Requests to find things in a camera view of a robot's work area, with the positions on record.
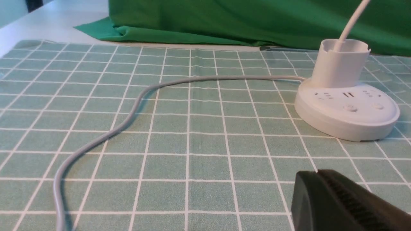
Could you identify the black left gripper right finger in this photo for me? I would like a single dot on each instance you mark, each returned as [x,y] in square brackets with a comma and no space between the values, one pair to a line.
[368,210]

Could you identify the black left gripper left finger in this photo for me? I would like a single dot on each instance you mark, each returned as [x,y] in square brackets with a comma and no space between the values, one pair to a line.
[316,208]

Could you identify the white desk lamp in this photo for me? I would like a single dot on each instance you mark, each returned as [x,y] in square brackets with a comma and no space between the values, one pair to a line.
[335,102]

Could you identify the green checkered tablecloth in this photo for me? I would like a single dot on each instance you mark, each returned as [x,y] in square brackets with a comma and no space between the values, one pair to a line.
[204,156]

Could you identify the green backdrop cloth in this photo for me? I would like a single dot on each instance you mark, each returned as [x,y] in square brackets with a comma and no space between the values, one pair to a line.
[299,24]

